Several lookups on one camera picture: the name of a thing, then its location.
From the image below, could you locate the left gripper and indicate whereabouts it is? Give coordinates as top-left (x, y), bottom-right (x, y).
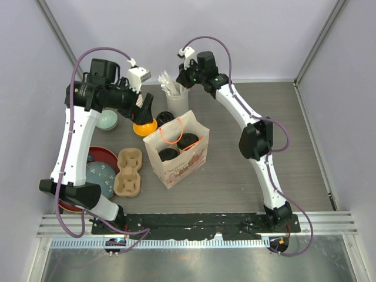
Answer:
top-left (104, 78), bottom-right (153, 125)

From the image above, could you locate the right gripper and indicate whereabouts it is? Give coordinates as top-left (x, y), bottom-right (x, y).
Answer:
top-left (176, 60), bottom-right (204, 90)

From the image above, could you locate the black lid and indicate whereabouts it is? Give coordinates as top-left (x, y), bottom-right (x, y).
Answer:
top-left (158, 148), bottom-right (180, 162)
top-left (177, 133), bottom-right (199, 150)

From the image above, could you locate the brown paper bag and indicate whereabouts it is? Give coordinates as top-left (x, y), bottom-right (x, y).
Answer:
top-left (143, 110), bottom-right (210, 189)

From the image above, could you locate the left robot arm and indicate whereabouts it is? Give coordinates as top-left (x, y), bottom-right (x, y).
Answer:
top-left (39, 59), bottom-right (153, 234)

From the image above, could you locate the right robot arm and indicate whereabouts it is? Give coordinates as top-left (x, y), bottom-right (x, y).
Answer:
top-left (176, 47), bottom-right (292, 232)

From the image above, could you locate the stack of paper cups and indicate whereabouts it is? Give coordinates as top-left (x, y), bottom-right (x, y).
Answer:
top-left (136, 93), bottom-right (143, 108)

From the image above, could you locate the orange bowl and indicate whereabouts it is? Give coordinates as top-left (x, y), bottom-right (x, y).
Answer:
top-left (133, 118), bottom-right (158, 137)

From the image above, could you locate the stack of black lids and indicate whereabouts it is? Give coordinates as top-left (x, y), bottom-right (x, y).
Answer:
top-left (156, 111), bottom-right (174, 127)

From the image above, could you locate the white straw holder cup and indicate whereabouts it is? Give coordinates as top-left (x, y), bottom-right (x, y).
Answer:
top-left (166, 83), bottom-right (189, 118)

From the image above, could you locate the pale green bowl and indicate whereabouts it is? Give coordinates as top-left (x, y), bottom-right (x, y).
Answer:
top-left (96, 110), bottom-right (118, 131)

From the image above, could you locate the red round tray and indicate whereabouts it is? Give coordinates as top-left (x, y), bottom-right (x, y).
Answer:
top-left (59, 146), bottom-right (119, 213)

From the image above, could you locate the cardboard cup carrier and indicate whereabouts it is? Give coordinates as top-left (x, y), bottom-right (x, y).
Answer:
top-left (114, 148), bottom-right (143, 197)

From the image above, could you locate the blue-grey plate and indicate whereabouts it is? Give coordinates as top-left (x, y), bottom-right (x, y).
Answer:
top-left (86, 162), bottom-right (116, 199)

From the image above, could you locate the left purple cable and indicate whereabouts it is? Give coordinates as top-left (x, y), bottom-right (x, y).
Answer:
top-left (54, 47), bottom-right (152, 258)

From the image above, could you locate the purple cable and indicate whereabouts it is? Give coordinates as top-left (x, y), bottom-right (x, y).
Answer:
top-left (180, 35), bottom-right (314, 258)
top-left (54, 47), bottom-right (152, 258)

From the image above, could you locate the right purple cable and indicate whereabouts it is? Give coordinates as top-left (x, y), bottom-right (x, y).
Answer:
top-left (180, 35), bottom-right (314, 258)

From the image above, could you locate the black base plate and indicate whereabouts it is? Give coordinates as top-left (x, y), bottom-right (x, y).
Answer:
top-left (90, 211), bottom-right (301, 240)

